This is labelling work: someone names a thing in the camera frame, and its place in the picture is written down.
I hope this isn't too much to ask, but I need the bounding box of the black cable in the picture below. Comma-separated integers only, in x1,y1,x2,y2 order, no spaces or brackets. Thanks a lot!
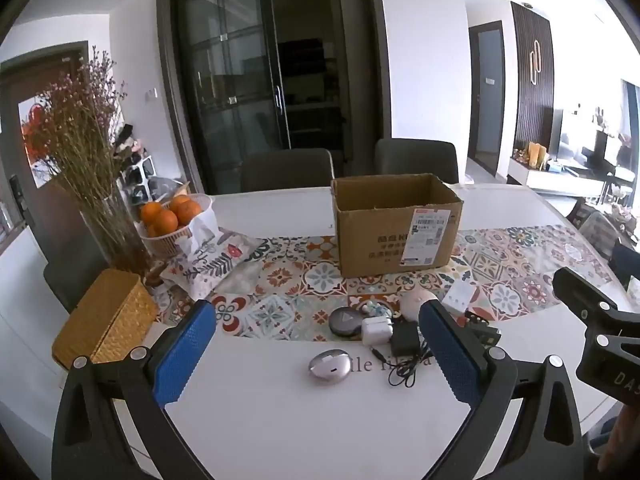
370,345,436,389

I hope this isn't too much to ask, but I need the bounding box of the white flat socket adapter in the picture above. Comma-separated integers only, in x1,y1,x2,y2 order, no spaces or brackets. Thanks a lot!
442,282,481,317

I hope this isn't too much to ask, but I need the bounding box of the patterned cushioned chair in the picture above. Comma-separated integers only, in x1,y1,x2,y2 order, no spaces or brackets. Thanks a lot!
567,197,623,261

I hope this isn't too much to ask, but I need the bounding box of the patterned tile-print table runner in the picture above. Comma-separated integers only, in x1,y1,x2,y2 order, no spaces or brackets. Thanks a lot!
150,224,618,343

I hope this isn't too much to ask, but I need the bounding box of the silver earbuds case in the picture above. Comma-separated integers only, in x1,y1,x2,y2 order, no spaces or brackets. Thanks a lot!
307,349,349,377

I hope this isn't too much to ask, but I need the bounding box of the small white rabbit figurine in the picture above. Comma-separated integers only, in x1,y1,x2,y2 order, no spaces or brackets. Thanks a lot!
362,302,401,318

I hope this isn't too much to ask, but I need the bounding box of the white charger case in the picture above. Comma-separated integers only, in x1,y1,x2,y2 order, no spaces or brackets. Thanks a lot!
361,315,396,346

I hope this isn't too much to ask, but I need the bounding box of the black door lock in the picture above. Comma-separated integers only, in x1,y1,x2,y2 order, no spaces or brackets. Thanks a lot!
10,175,24,222

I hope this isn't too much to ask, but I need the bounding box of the clear glass vase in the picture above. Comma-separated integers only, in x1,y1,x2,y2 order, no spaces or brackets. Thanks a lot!
80,192,153,276

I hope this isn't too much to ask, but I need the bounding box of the white plastic fruit basket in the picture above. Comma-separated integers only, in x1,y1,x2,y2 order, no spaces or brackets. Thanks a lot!
136,193,215,259

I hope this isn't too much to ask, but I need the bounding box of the yellow woven wicker box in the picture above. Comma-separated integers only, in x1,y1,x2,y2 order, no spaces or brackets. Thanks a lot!
51,268,160,371

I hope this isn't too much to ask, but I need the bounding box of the dark interior door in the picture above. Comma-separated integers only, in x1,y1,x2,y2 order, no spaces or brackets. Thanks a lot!
467,22,506,176

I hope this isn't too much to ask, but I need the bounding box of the pink round night light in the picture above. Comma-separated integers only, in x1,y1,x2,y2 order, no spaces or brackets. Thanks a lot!
400,288,443,323

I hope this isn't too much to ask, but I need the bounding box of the dark glass sliding door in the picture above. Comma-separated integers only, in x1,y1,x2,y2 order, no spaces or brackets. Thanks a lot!
156,0,391,196

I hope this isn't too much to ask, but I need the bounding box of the brown cardboard box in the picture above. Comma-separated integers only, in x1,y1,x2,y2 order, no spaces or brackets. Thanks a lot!
331,173,464,279

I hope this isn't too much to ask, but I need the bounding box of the brown entrance door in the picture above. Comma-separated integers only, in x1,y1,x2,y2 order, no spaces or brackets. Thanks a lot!
0,42,108,241

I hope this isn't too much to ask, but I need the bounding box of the white shoe rack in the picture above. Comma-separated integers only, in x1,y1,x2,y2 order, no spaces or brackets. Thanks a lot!
117,157,158,206

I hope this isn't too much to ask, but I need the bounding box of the black round disc device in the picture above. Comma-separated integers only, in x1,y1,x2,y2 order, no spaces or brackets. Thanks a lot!
328,306,371,336

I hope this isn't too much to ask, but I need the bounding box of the dark slatted wall panel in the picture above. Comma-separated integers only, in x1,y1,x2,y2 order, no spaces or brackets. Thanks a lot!
510,2,556,161

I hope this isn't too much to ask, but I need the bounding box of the small black ridged device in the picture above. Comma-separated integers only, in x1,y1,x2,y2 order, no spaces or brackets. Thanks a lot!
465,310,502,348

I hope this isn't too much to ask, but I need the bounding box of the white tissue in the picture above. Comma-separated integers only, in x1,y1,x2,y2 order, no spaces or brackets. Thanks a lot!
176,207,222,263

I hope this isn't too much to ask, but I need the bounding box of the grey dining chair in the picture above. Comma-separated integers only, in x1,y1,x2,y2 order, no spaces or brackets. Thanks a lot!
374,138,460,186
42,247,108,313
240,149,335,193

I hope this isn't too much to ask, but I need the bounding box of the dried pink flower bunch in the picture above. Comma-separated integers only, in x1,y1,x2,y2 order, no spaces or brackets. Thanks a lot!
22,45,133,241

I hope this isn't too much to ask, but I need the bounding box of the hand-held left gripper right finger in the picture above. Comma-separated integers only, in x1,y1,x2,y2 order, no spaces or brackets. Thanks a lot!
417,300,586,480

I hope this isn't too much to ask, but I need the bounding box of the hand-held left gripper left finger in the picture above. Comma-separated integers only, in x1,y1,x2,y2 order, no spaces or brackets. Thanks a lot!
51,299,218,480

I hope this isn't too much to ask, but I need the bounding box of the black power adapter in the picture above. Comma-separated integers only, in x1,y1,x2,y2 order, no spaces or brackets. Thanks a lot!
390,321,423,358

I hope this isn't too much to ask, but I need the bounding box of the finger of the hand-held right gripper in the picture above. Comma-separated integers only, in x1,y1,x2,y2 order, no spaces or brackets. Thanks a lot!
552,266,640,334

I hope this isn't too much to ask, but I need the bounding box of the floral fabric tissue cover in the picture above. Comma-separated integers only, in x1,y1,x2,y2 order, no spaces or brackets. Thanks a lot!
160,227,273,301

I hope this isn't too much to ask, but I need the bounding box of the white low cabinet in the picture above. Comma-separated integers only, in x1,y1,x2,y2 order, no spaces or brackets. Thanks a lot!
507,157,616,197

